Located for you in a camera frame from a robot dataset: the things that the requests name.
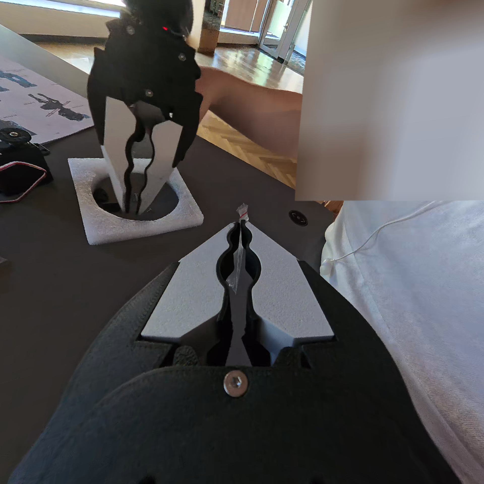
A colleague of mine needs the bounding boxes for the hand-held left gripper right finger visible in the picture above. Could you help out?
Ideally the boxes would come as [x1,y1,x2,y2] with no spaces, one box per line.
[241,221,335,352]

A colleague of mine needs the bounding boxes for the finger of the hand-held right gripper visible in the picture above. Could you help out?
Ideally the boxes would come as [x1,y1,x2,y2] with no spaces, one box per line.
[101,95,146,215]
[134,119,185,216]

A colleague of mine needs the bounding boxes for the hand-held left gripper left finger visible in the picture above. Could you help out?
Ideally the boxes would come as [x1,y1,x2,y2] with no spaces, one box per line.
[141,222,240,358]

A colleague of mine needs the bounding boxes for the white foam square with hole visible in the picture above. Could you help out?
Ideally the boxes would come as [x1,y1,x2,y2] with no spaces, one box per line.
[68,157,205,246]

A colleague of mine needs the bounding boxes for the small clear zip bag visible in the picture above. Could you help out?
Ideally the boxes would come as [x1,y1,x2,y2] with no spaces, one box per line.
[226,203,250,295]

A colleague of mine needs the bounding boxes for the person's right forearm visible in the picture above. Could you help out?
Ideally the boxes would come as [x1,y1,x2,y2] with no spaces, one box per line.
[195,66,303,159]

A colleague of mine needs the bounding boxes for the dark brown desk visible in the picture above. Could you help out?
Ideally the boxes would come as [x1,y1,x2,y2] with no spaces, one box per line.
[0,23,343,484]

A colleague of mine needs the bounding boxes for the brown cardboard box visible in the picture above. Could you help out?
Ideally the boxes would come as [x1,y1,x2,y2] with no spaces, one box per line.
[198,26,220,56]

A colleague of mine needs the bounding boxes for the printed instruction sheet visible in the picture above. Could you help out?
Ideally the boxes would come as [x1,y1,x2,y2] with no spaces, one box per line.
[0,57,95,144]

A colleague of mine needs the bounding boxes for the person's white shirt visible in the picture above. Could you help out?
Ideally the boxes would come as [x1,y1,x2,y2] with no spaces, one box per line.
[319,200,484,484]

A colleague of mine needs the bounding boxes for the glass door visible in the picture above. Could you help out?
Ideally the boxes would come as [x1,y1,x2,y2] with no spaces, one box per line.
[257,0,311,62]

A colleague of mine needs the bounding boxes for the white earphone with cable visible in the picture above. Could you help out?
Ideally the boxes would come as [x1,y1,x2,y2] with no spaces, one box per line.
[320,200,439,275]

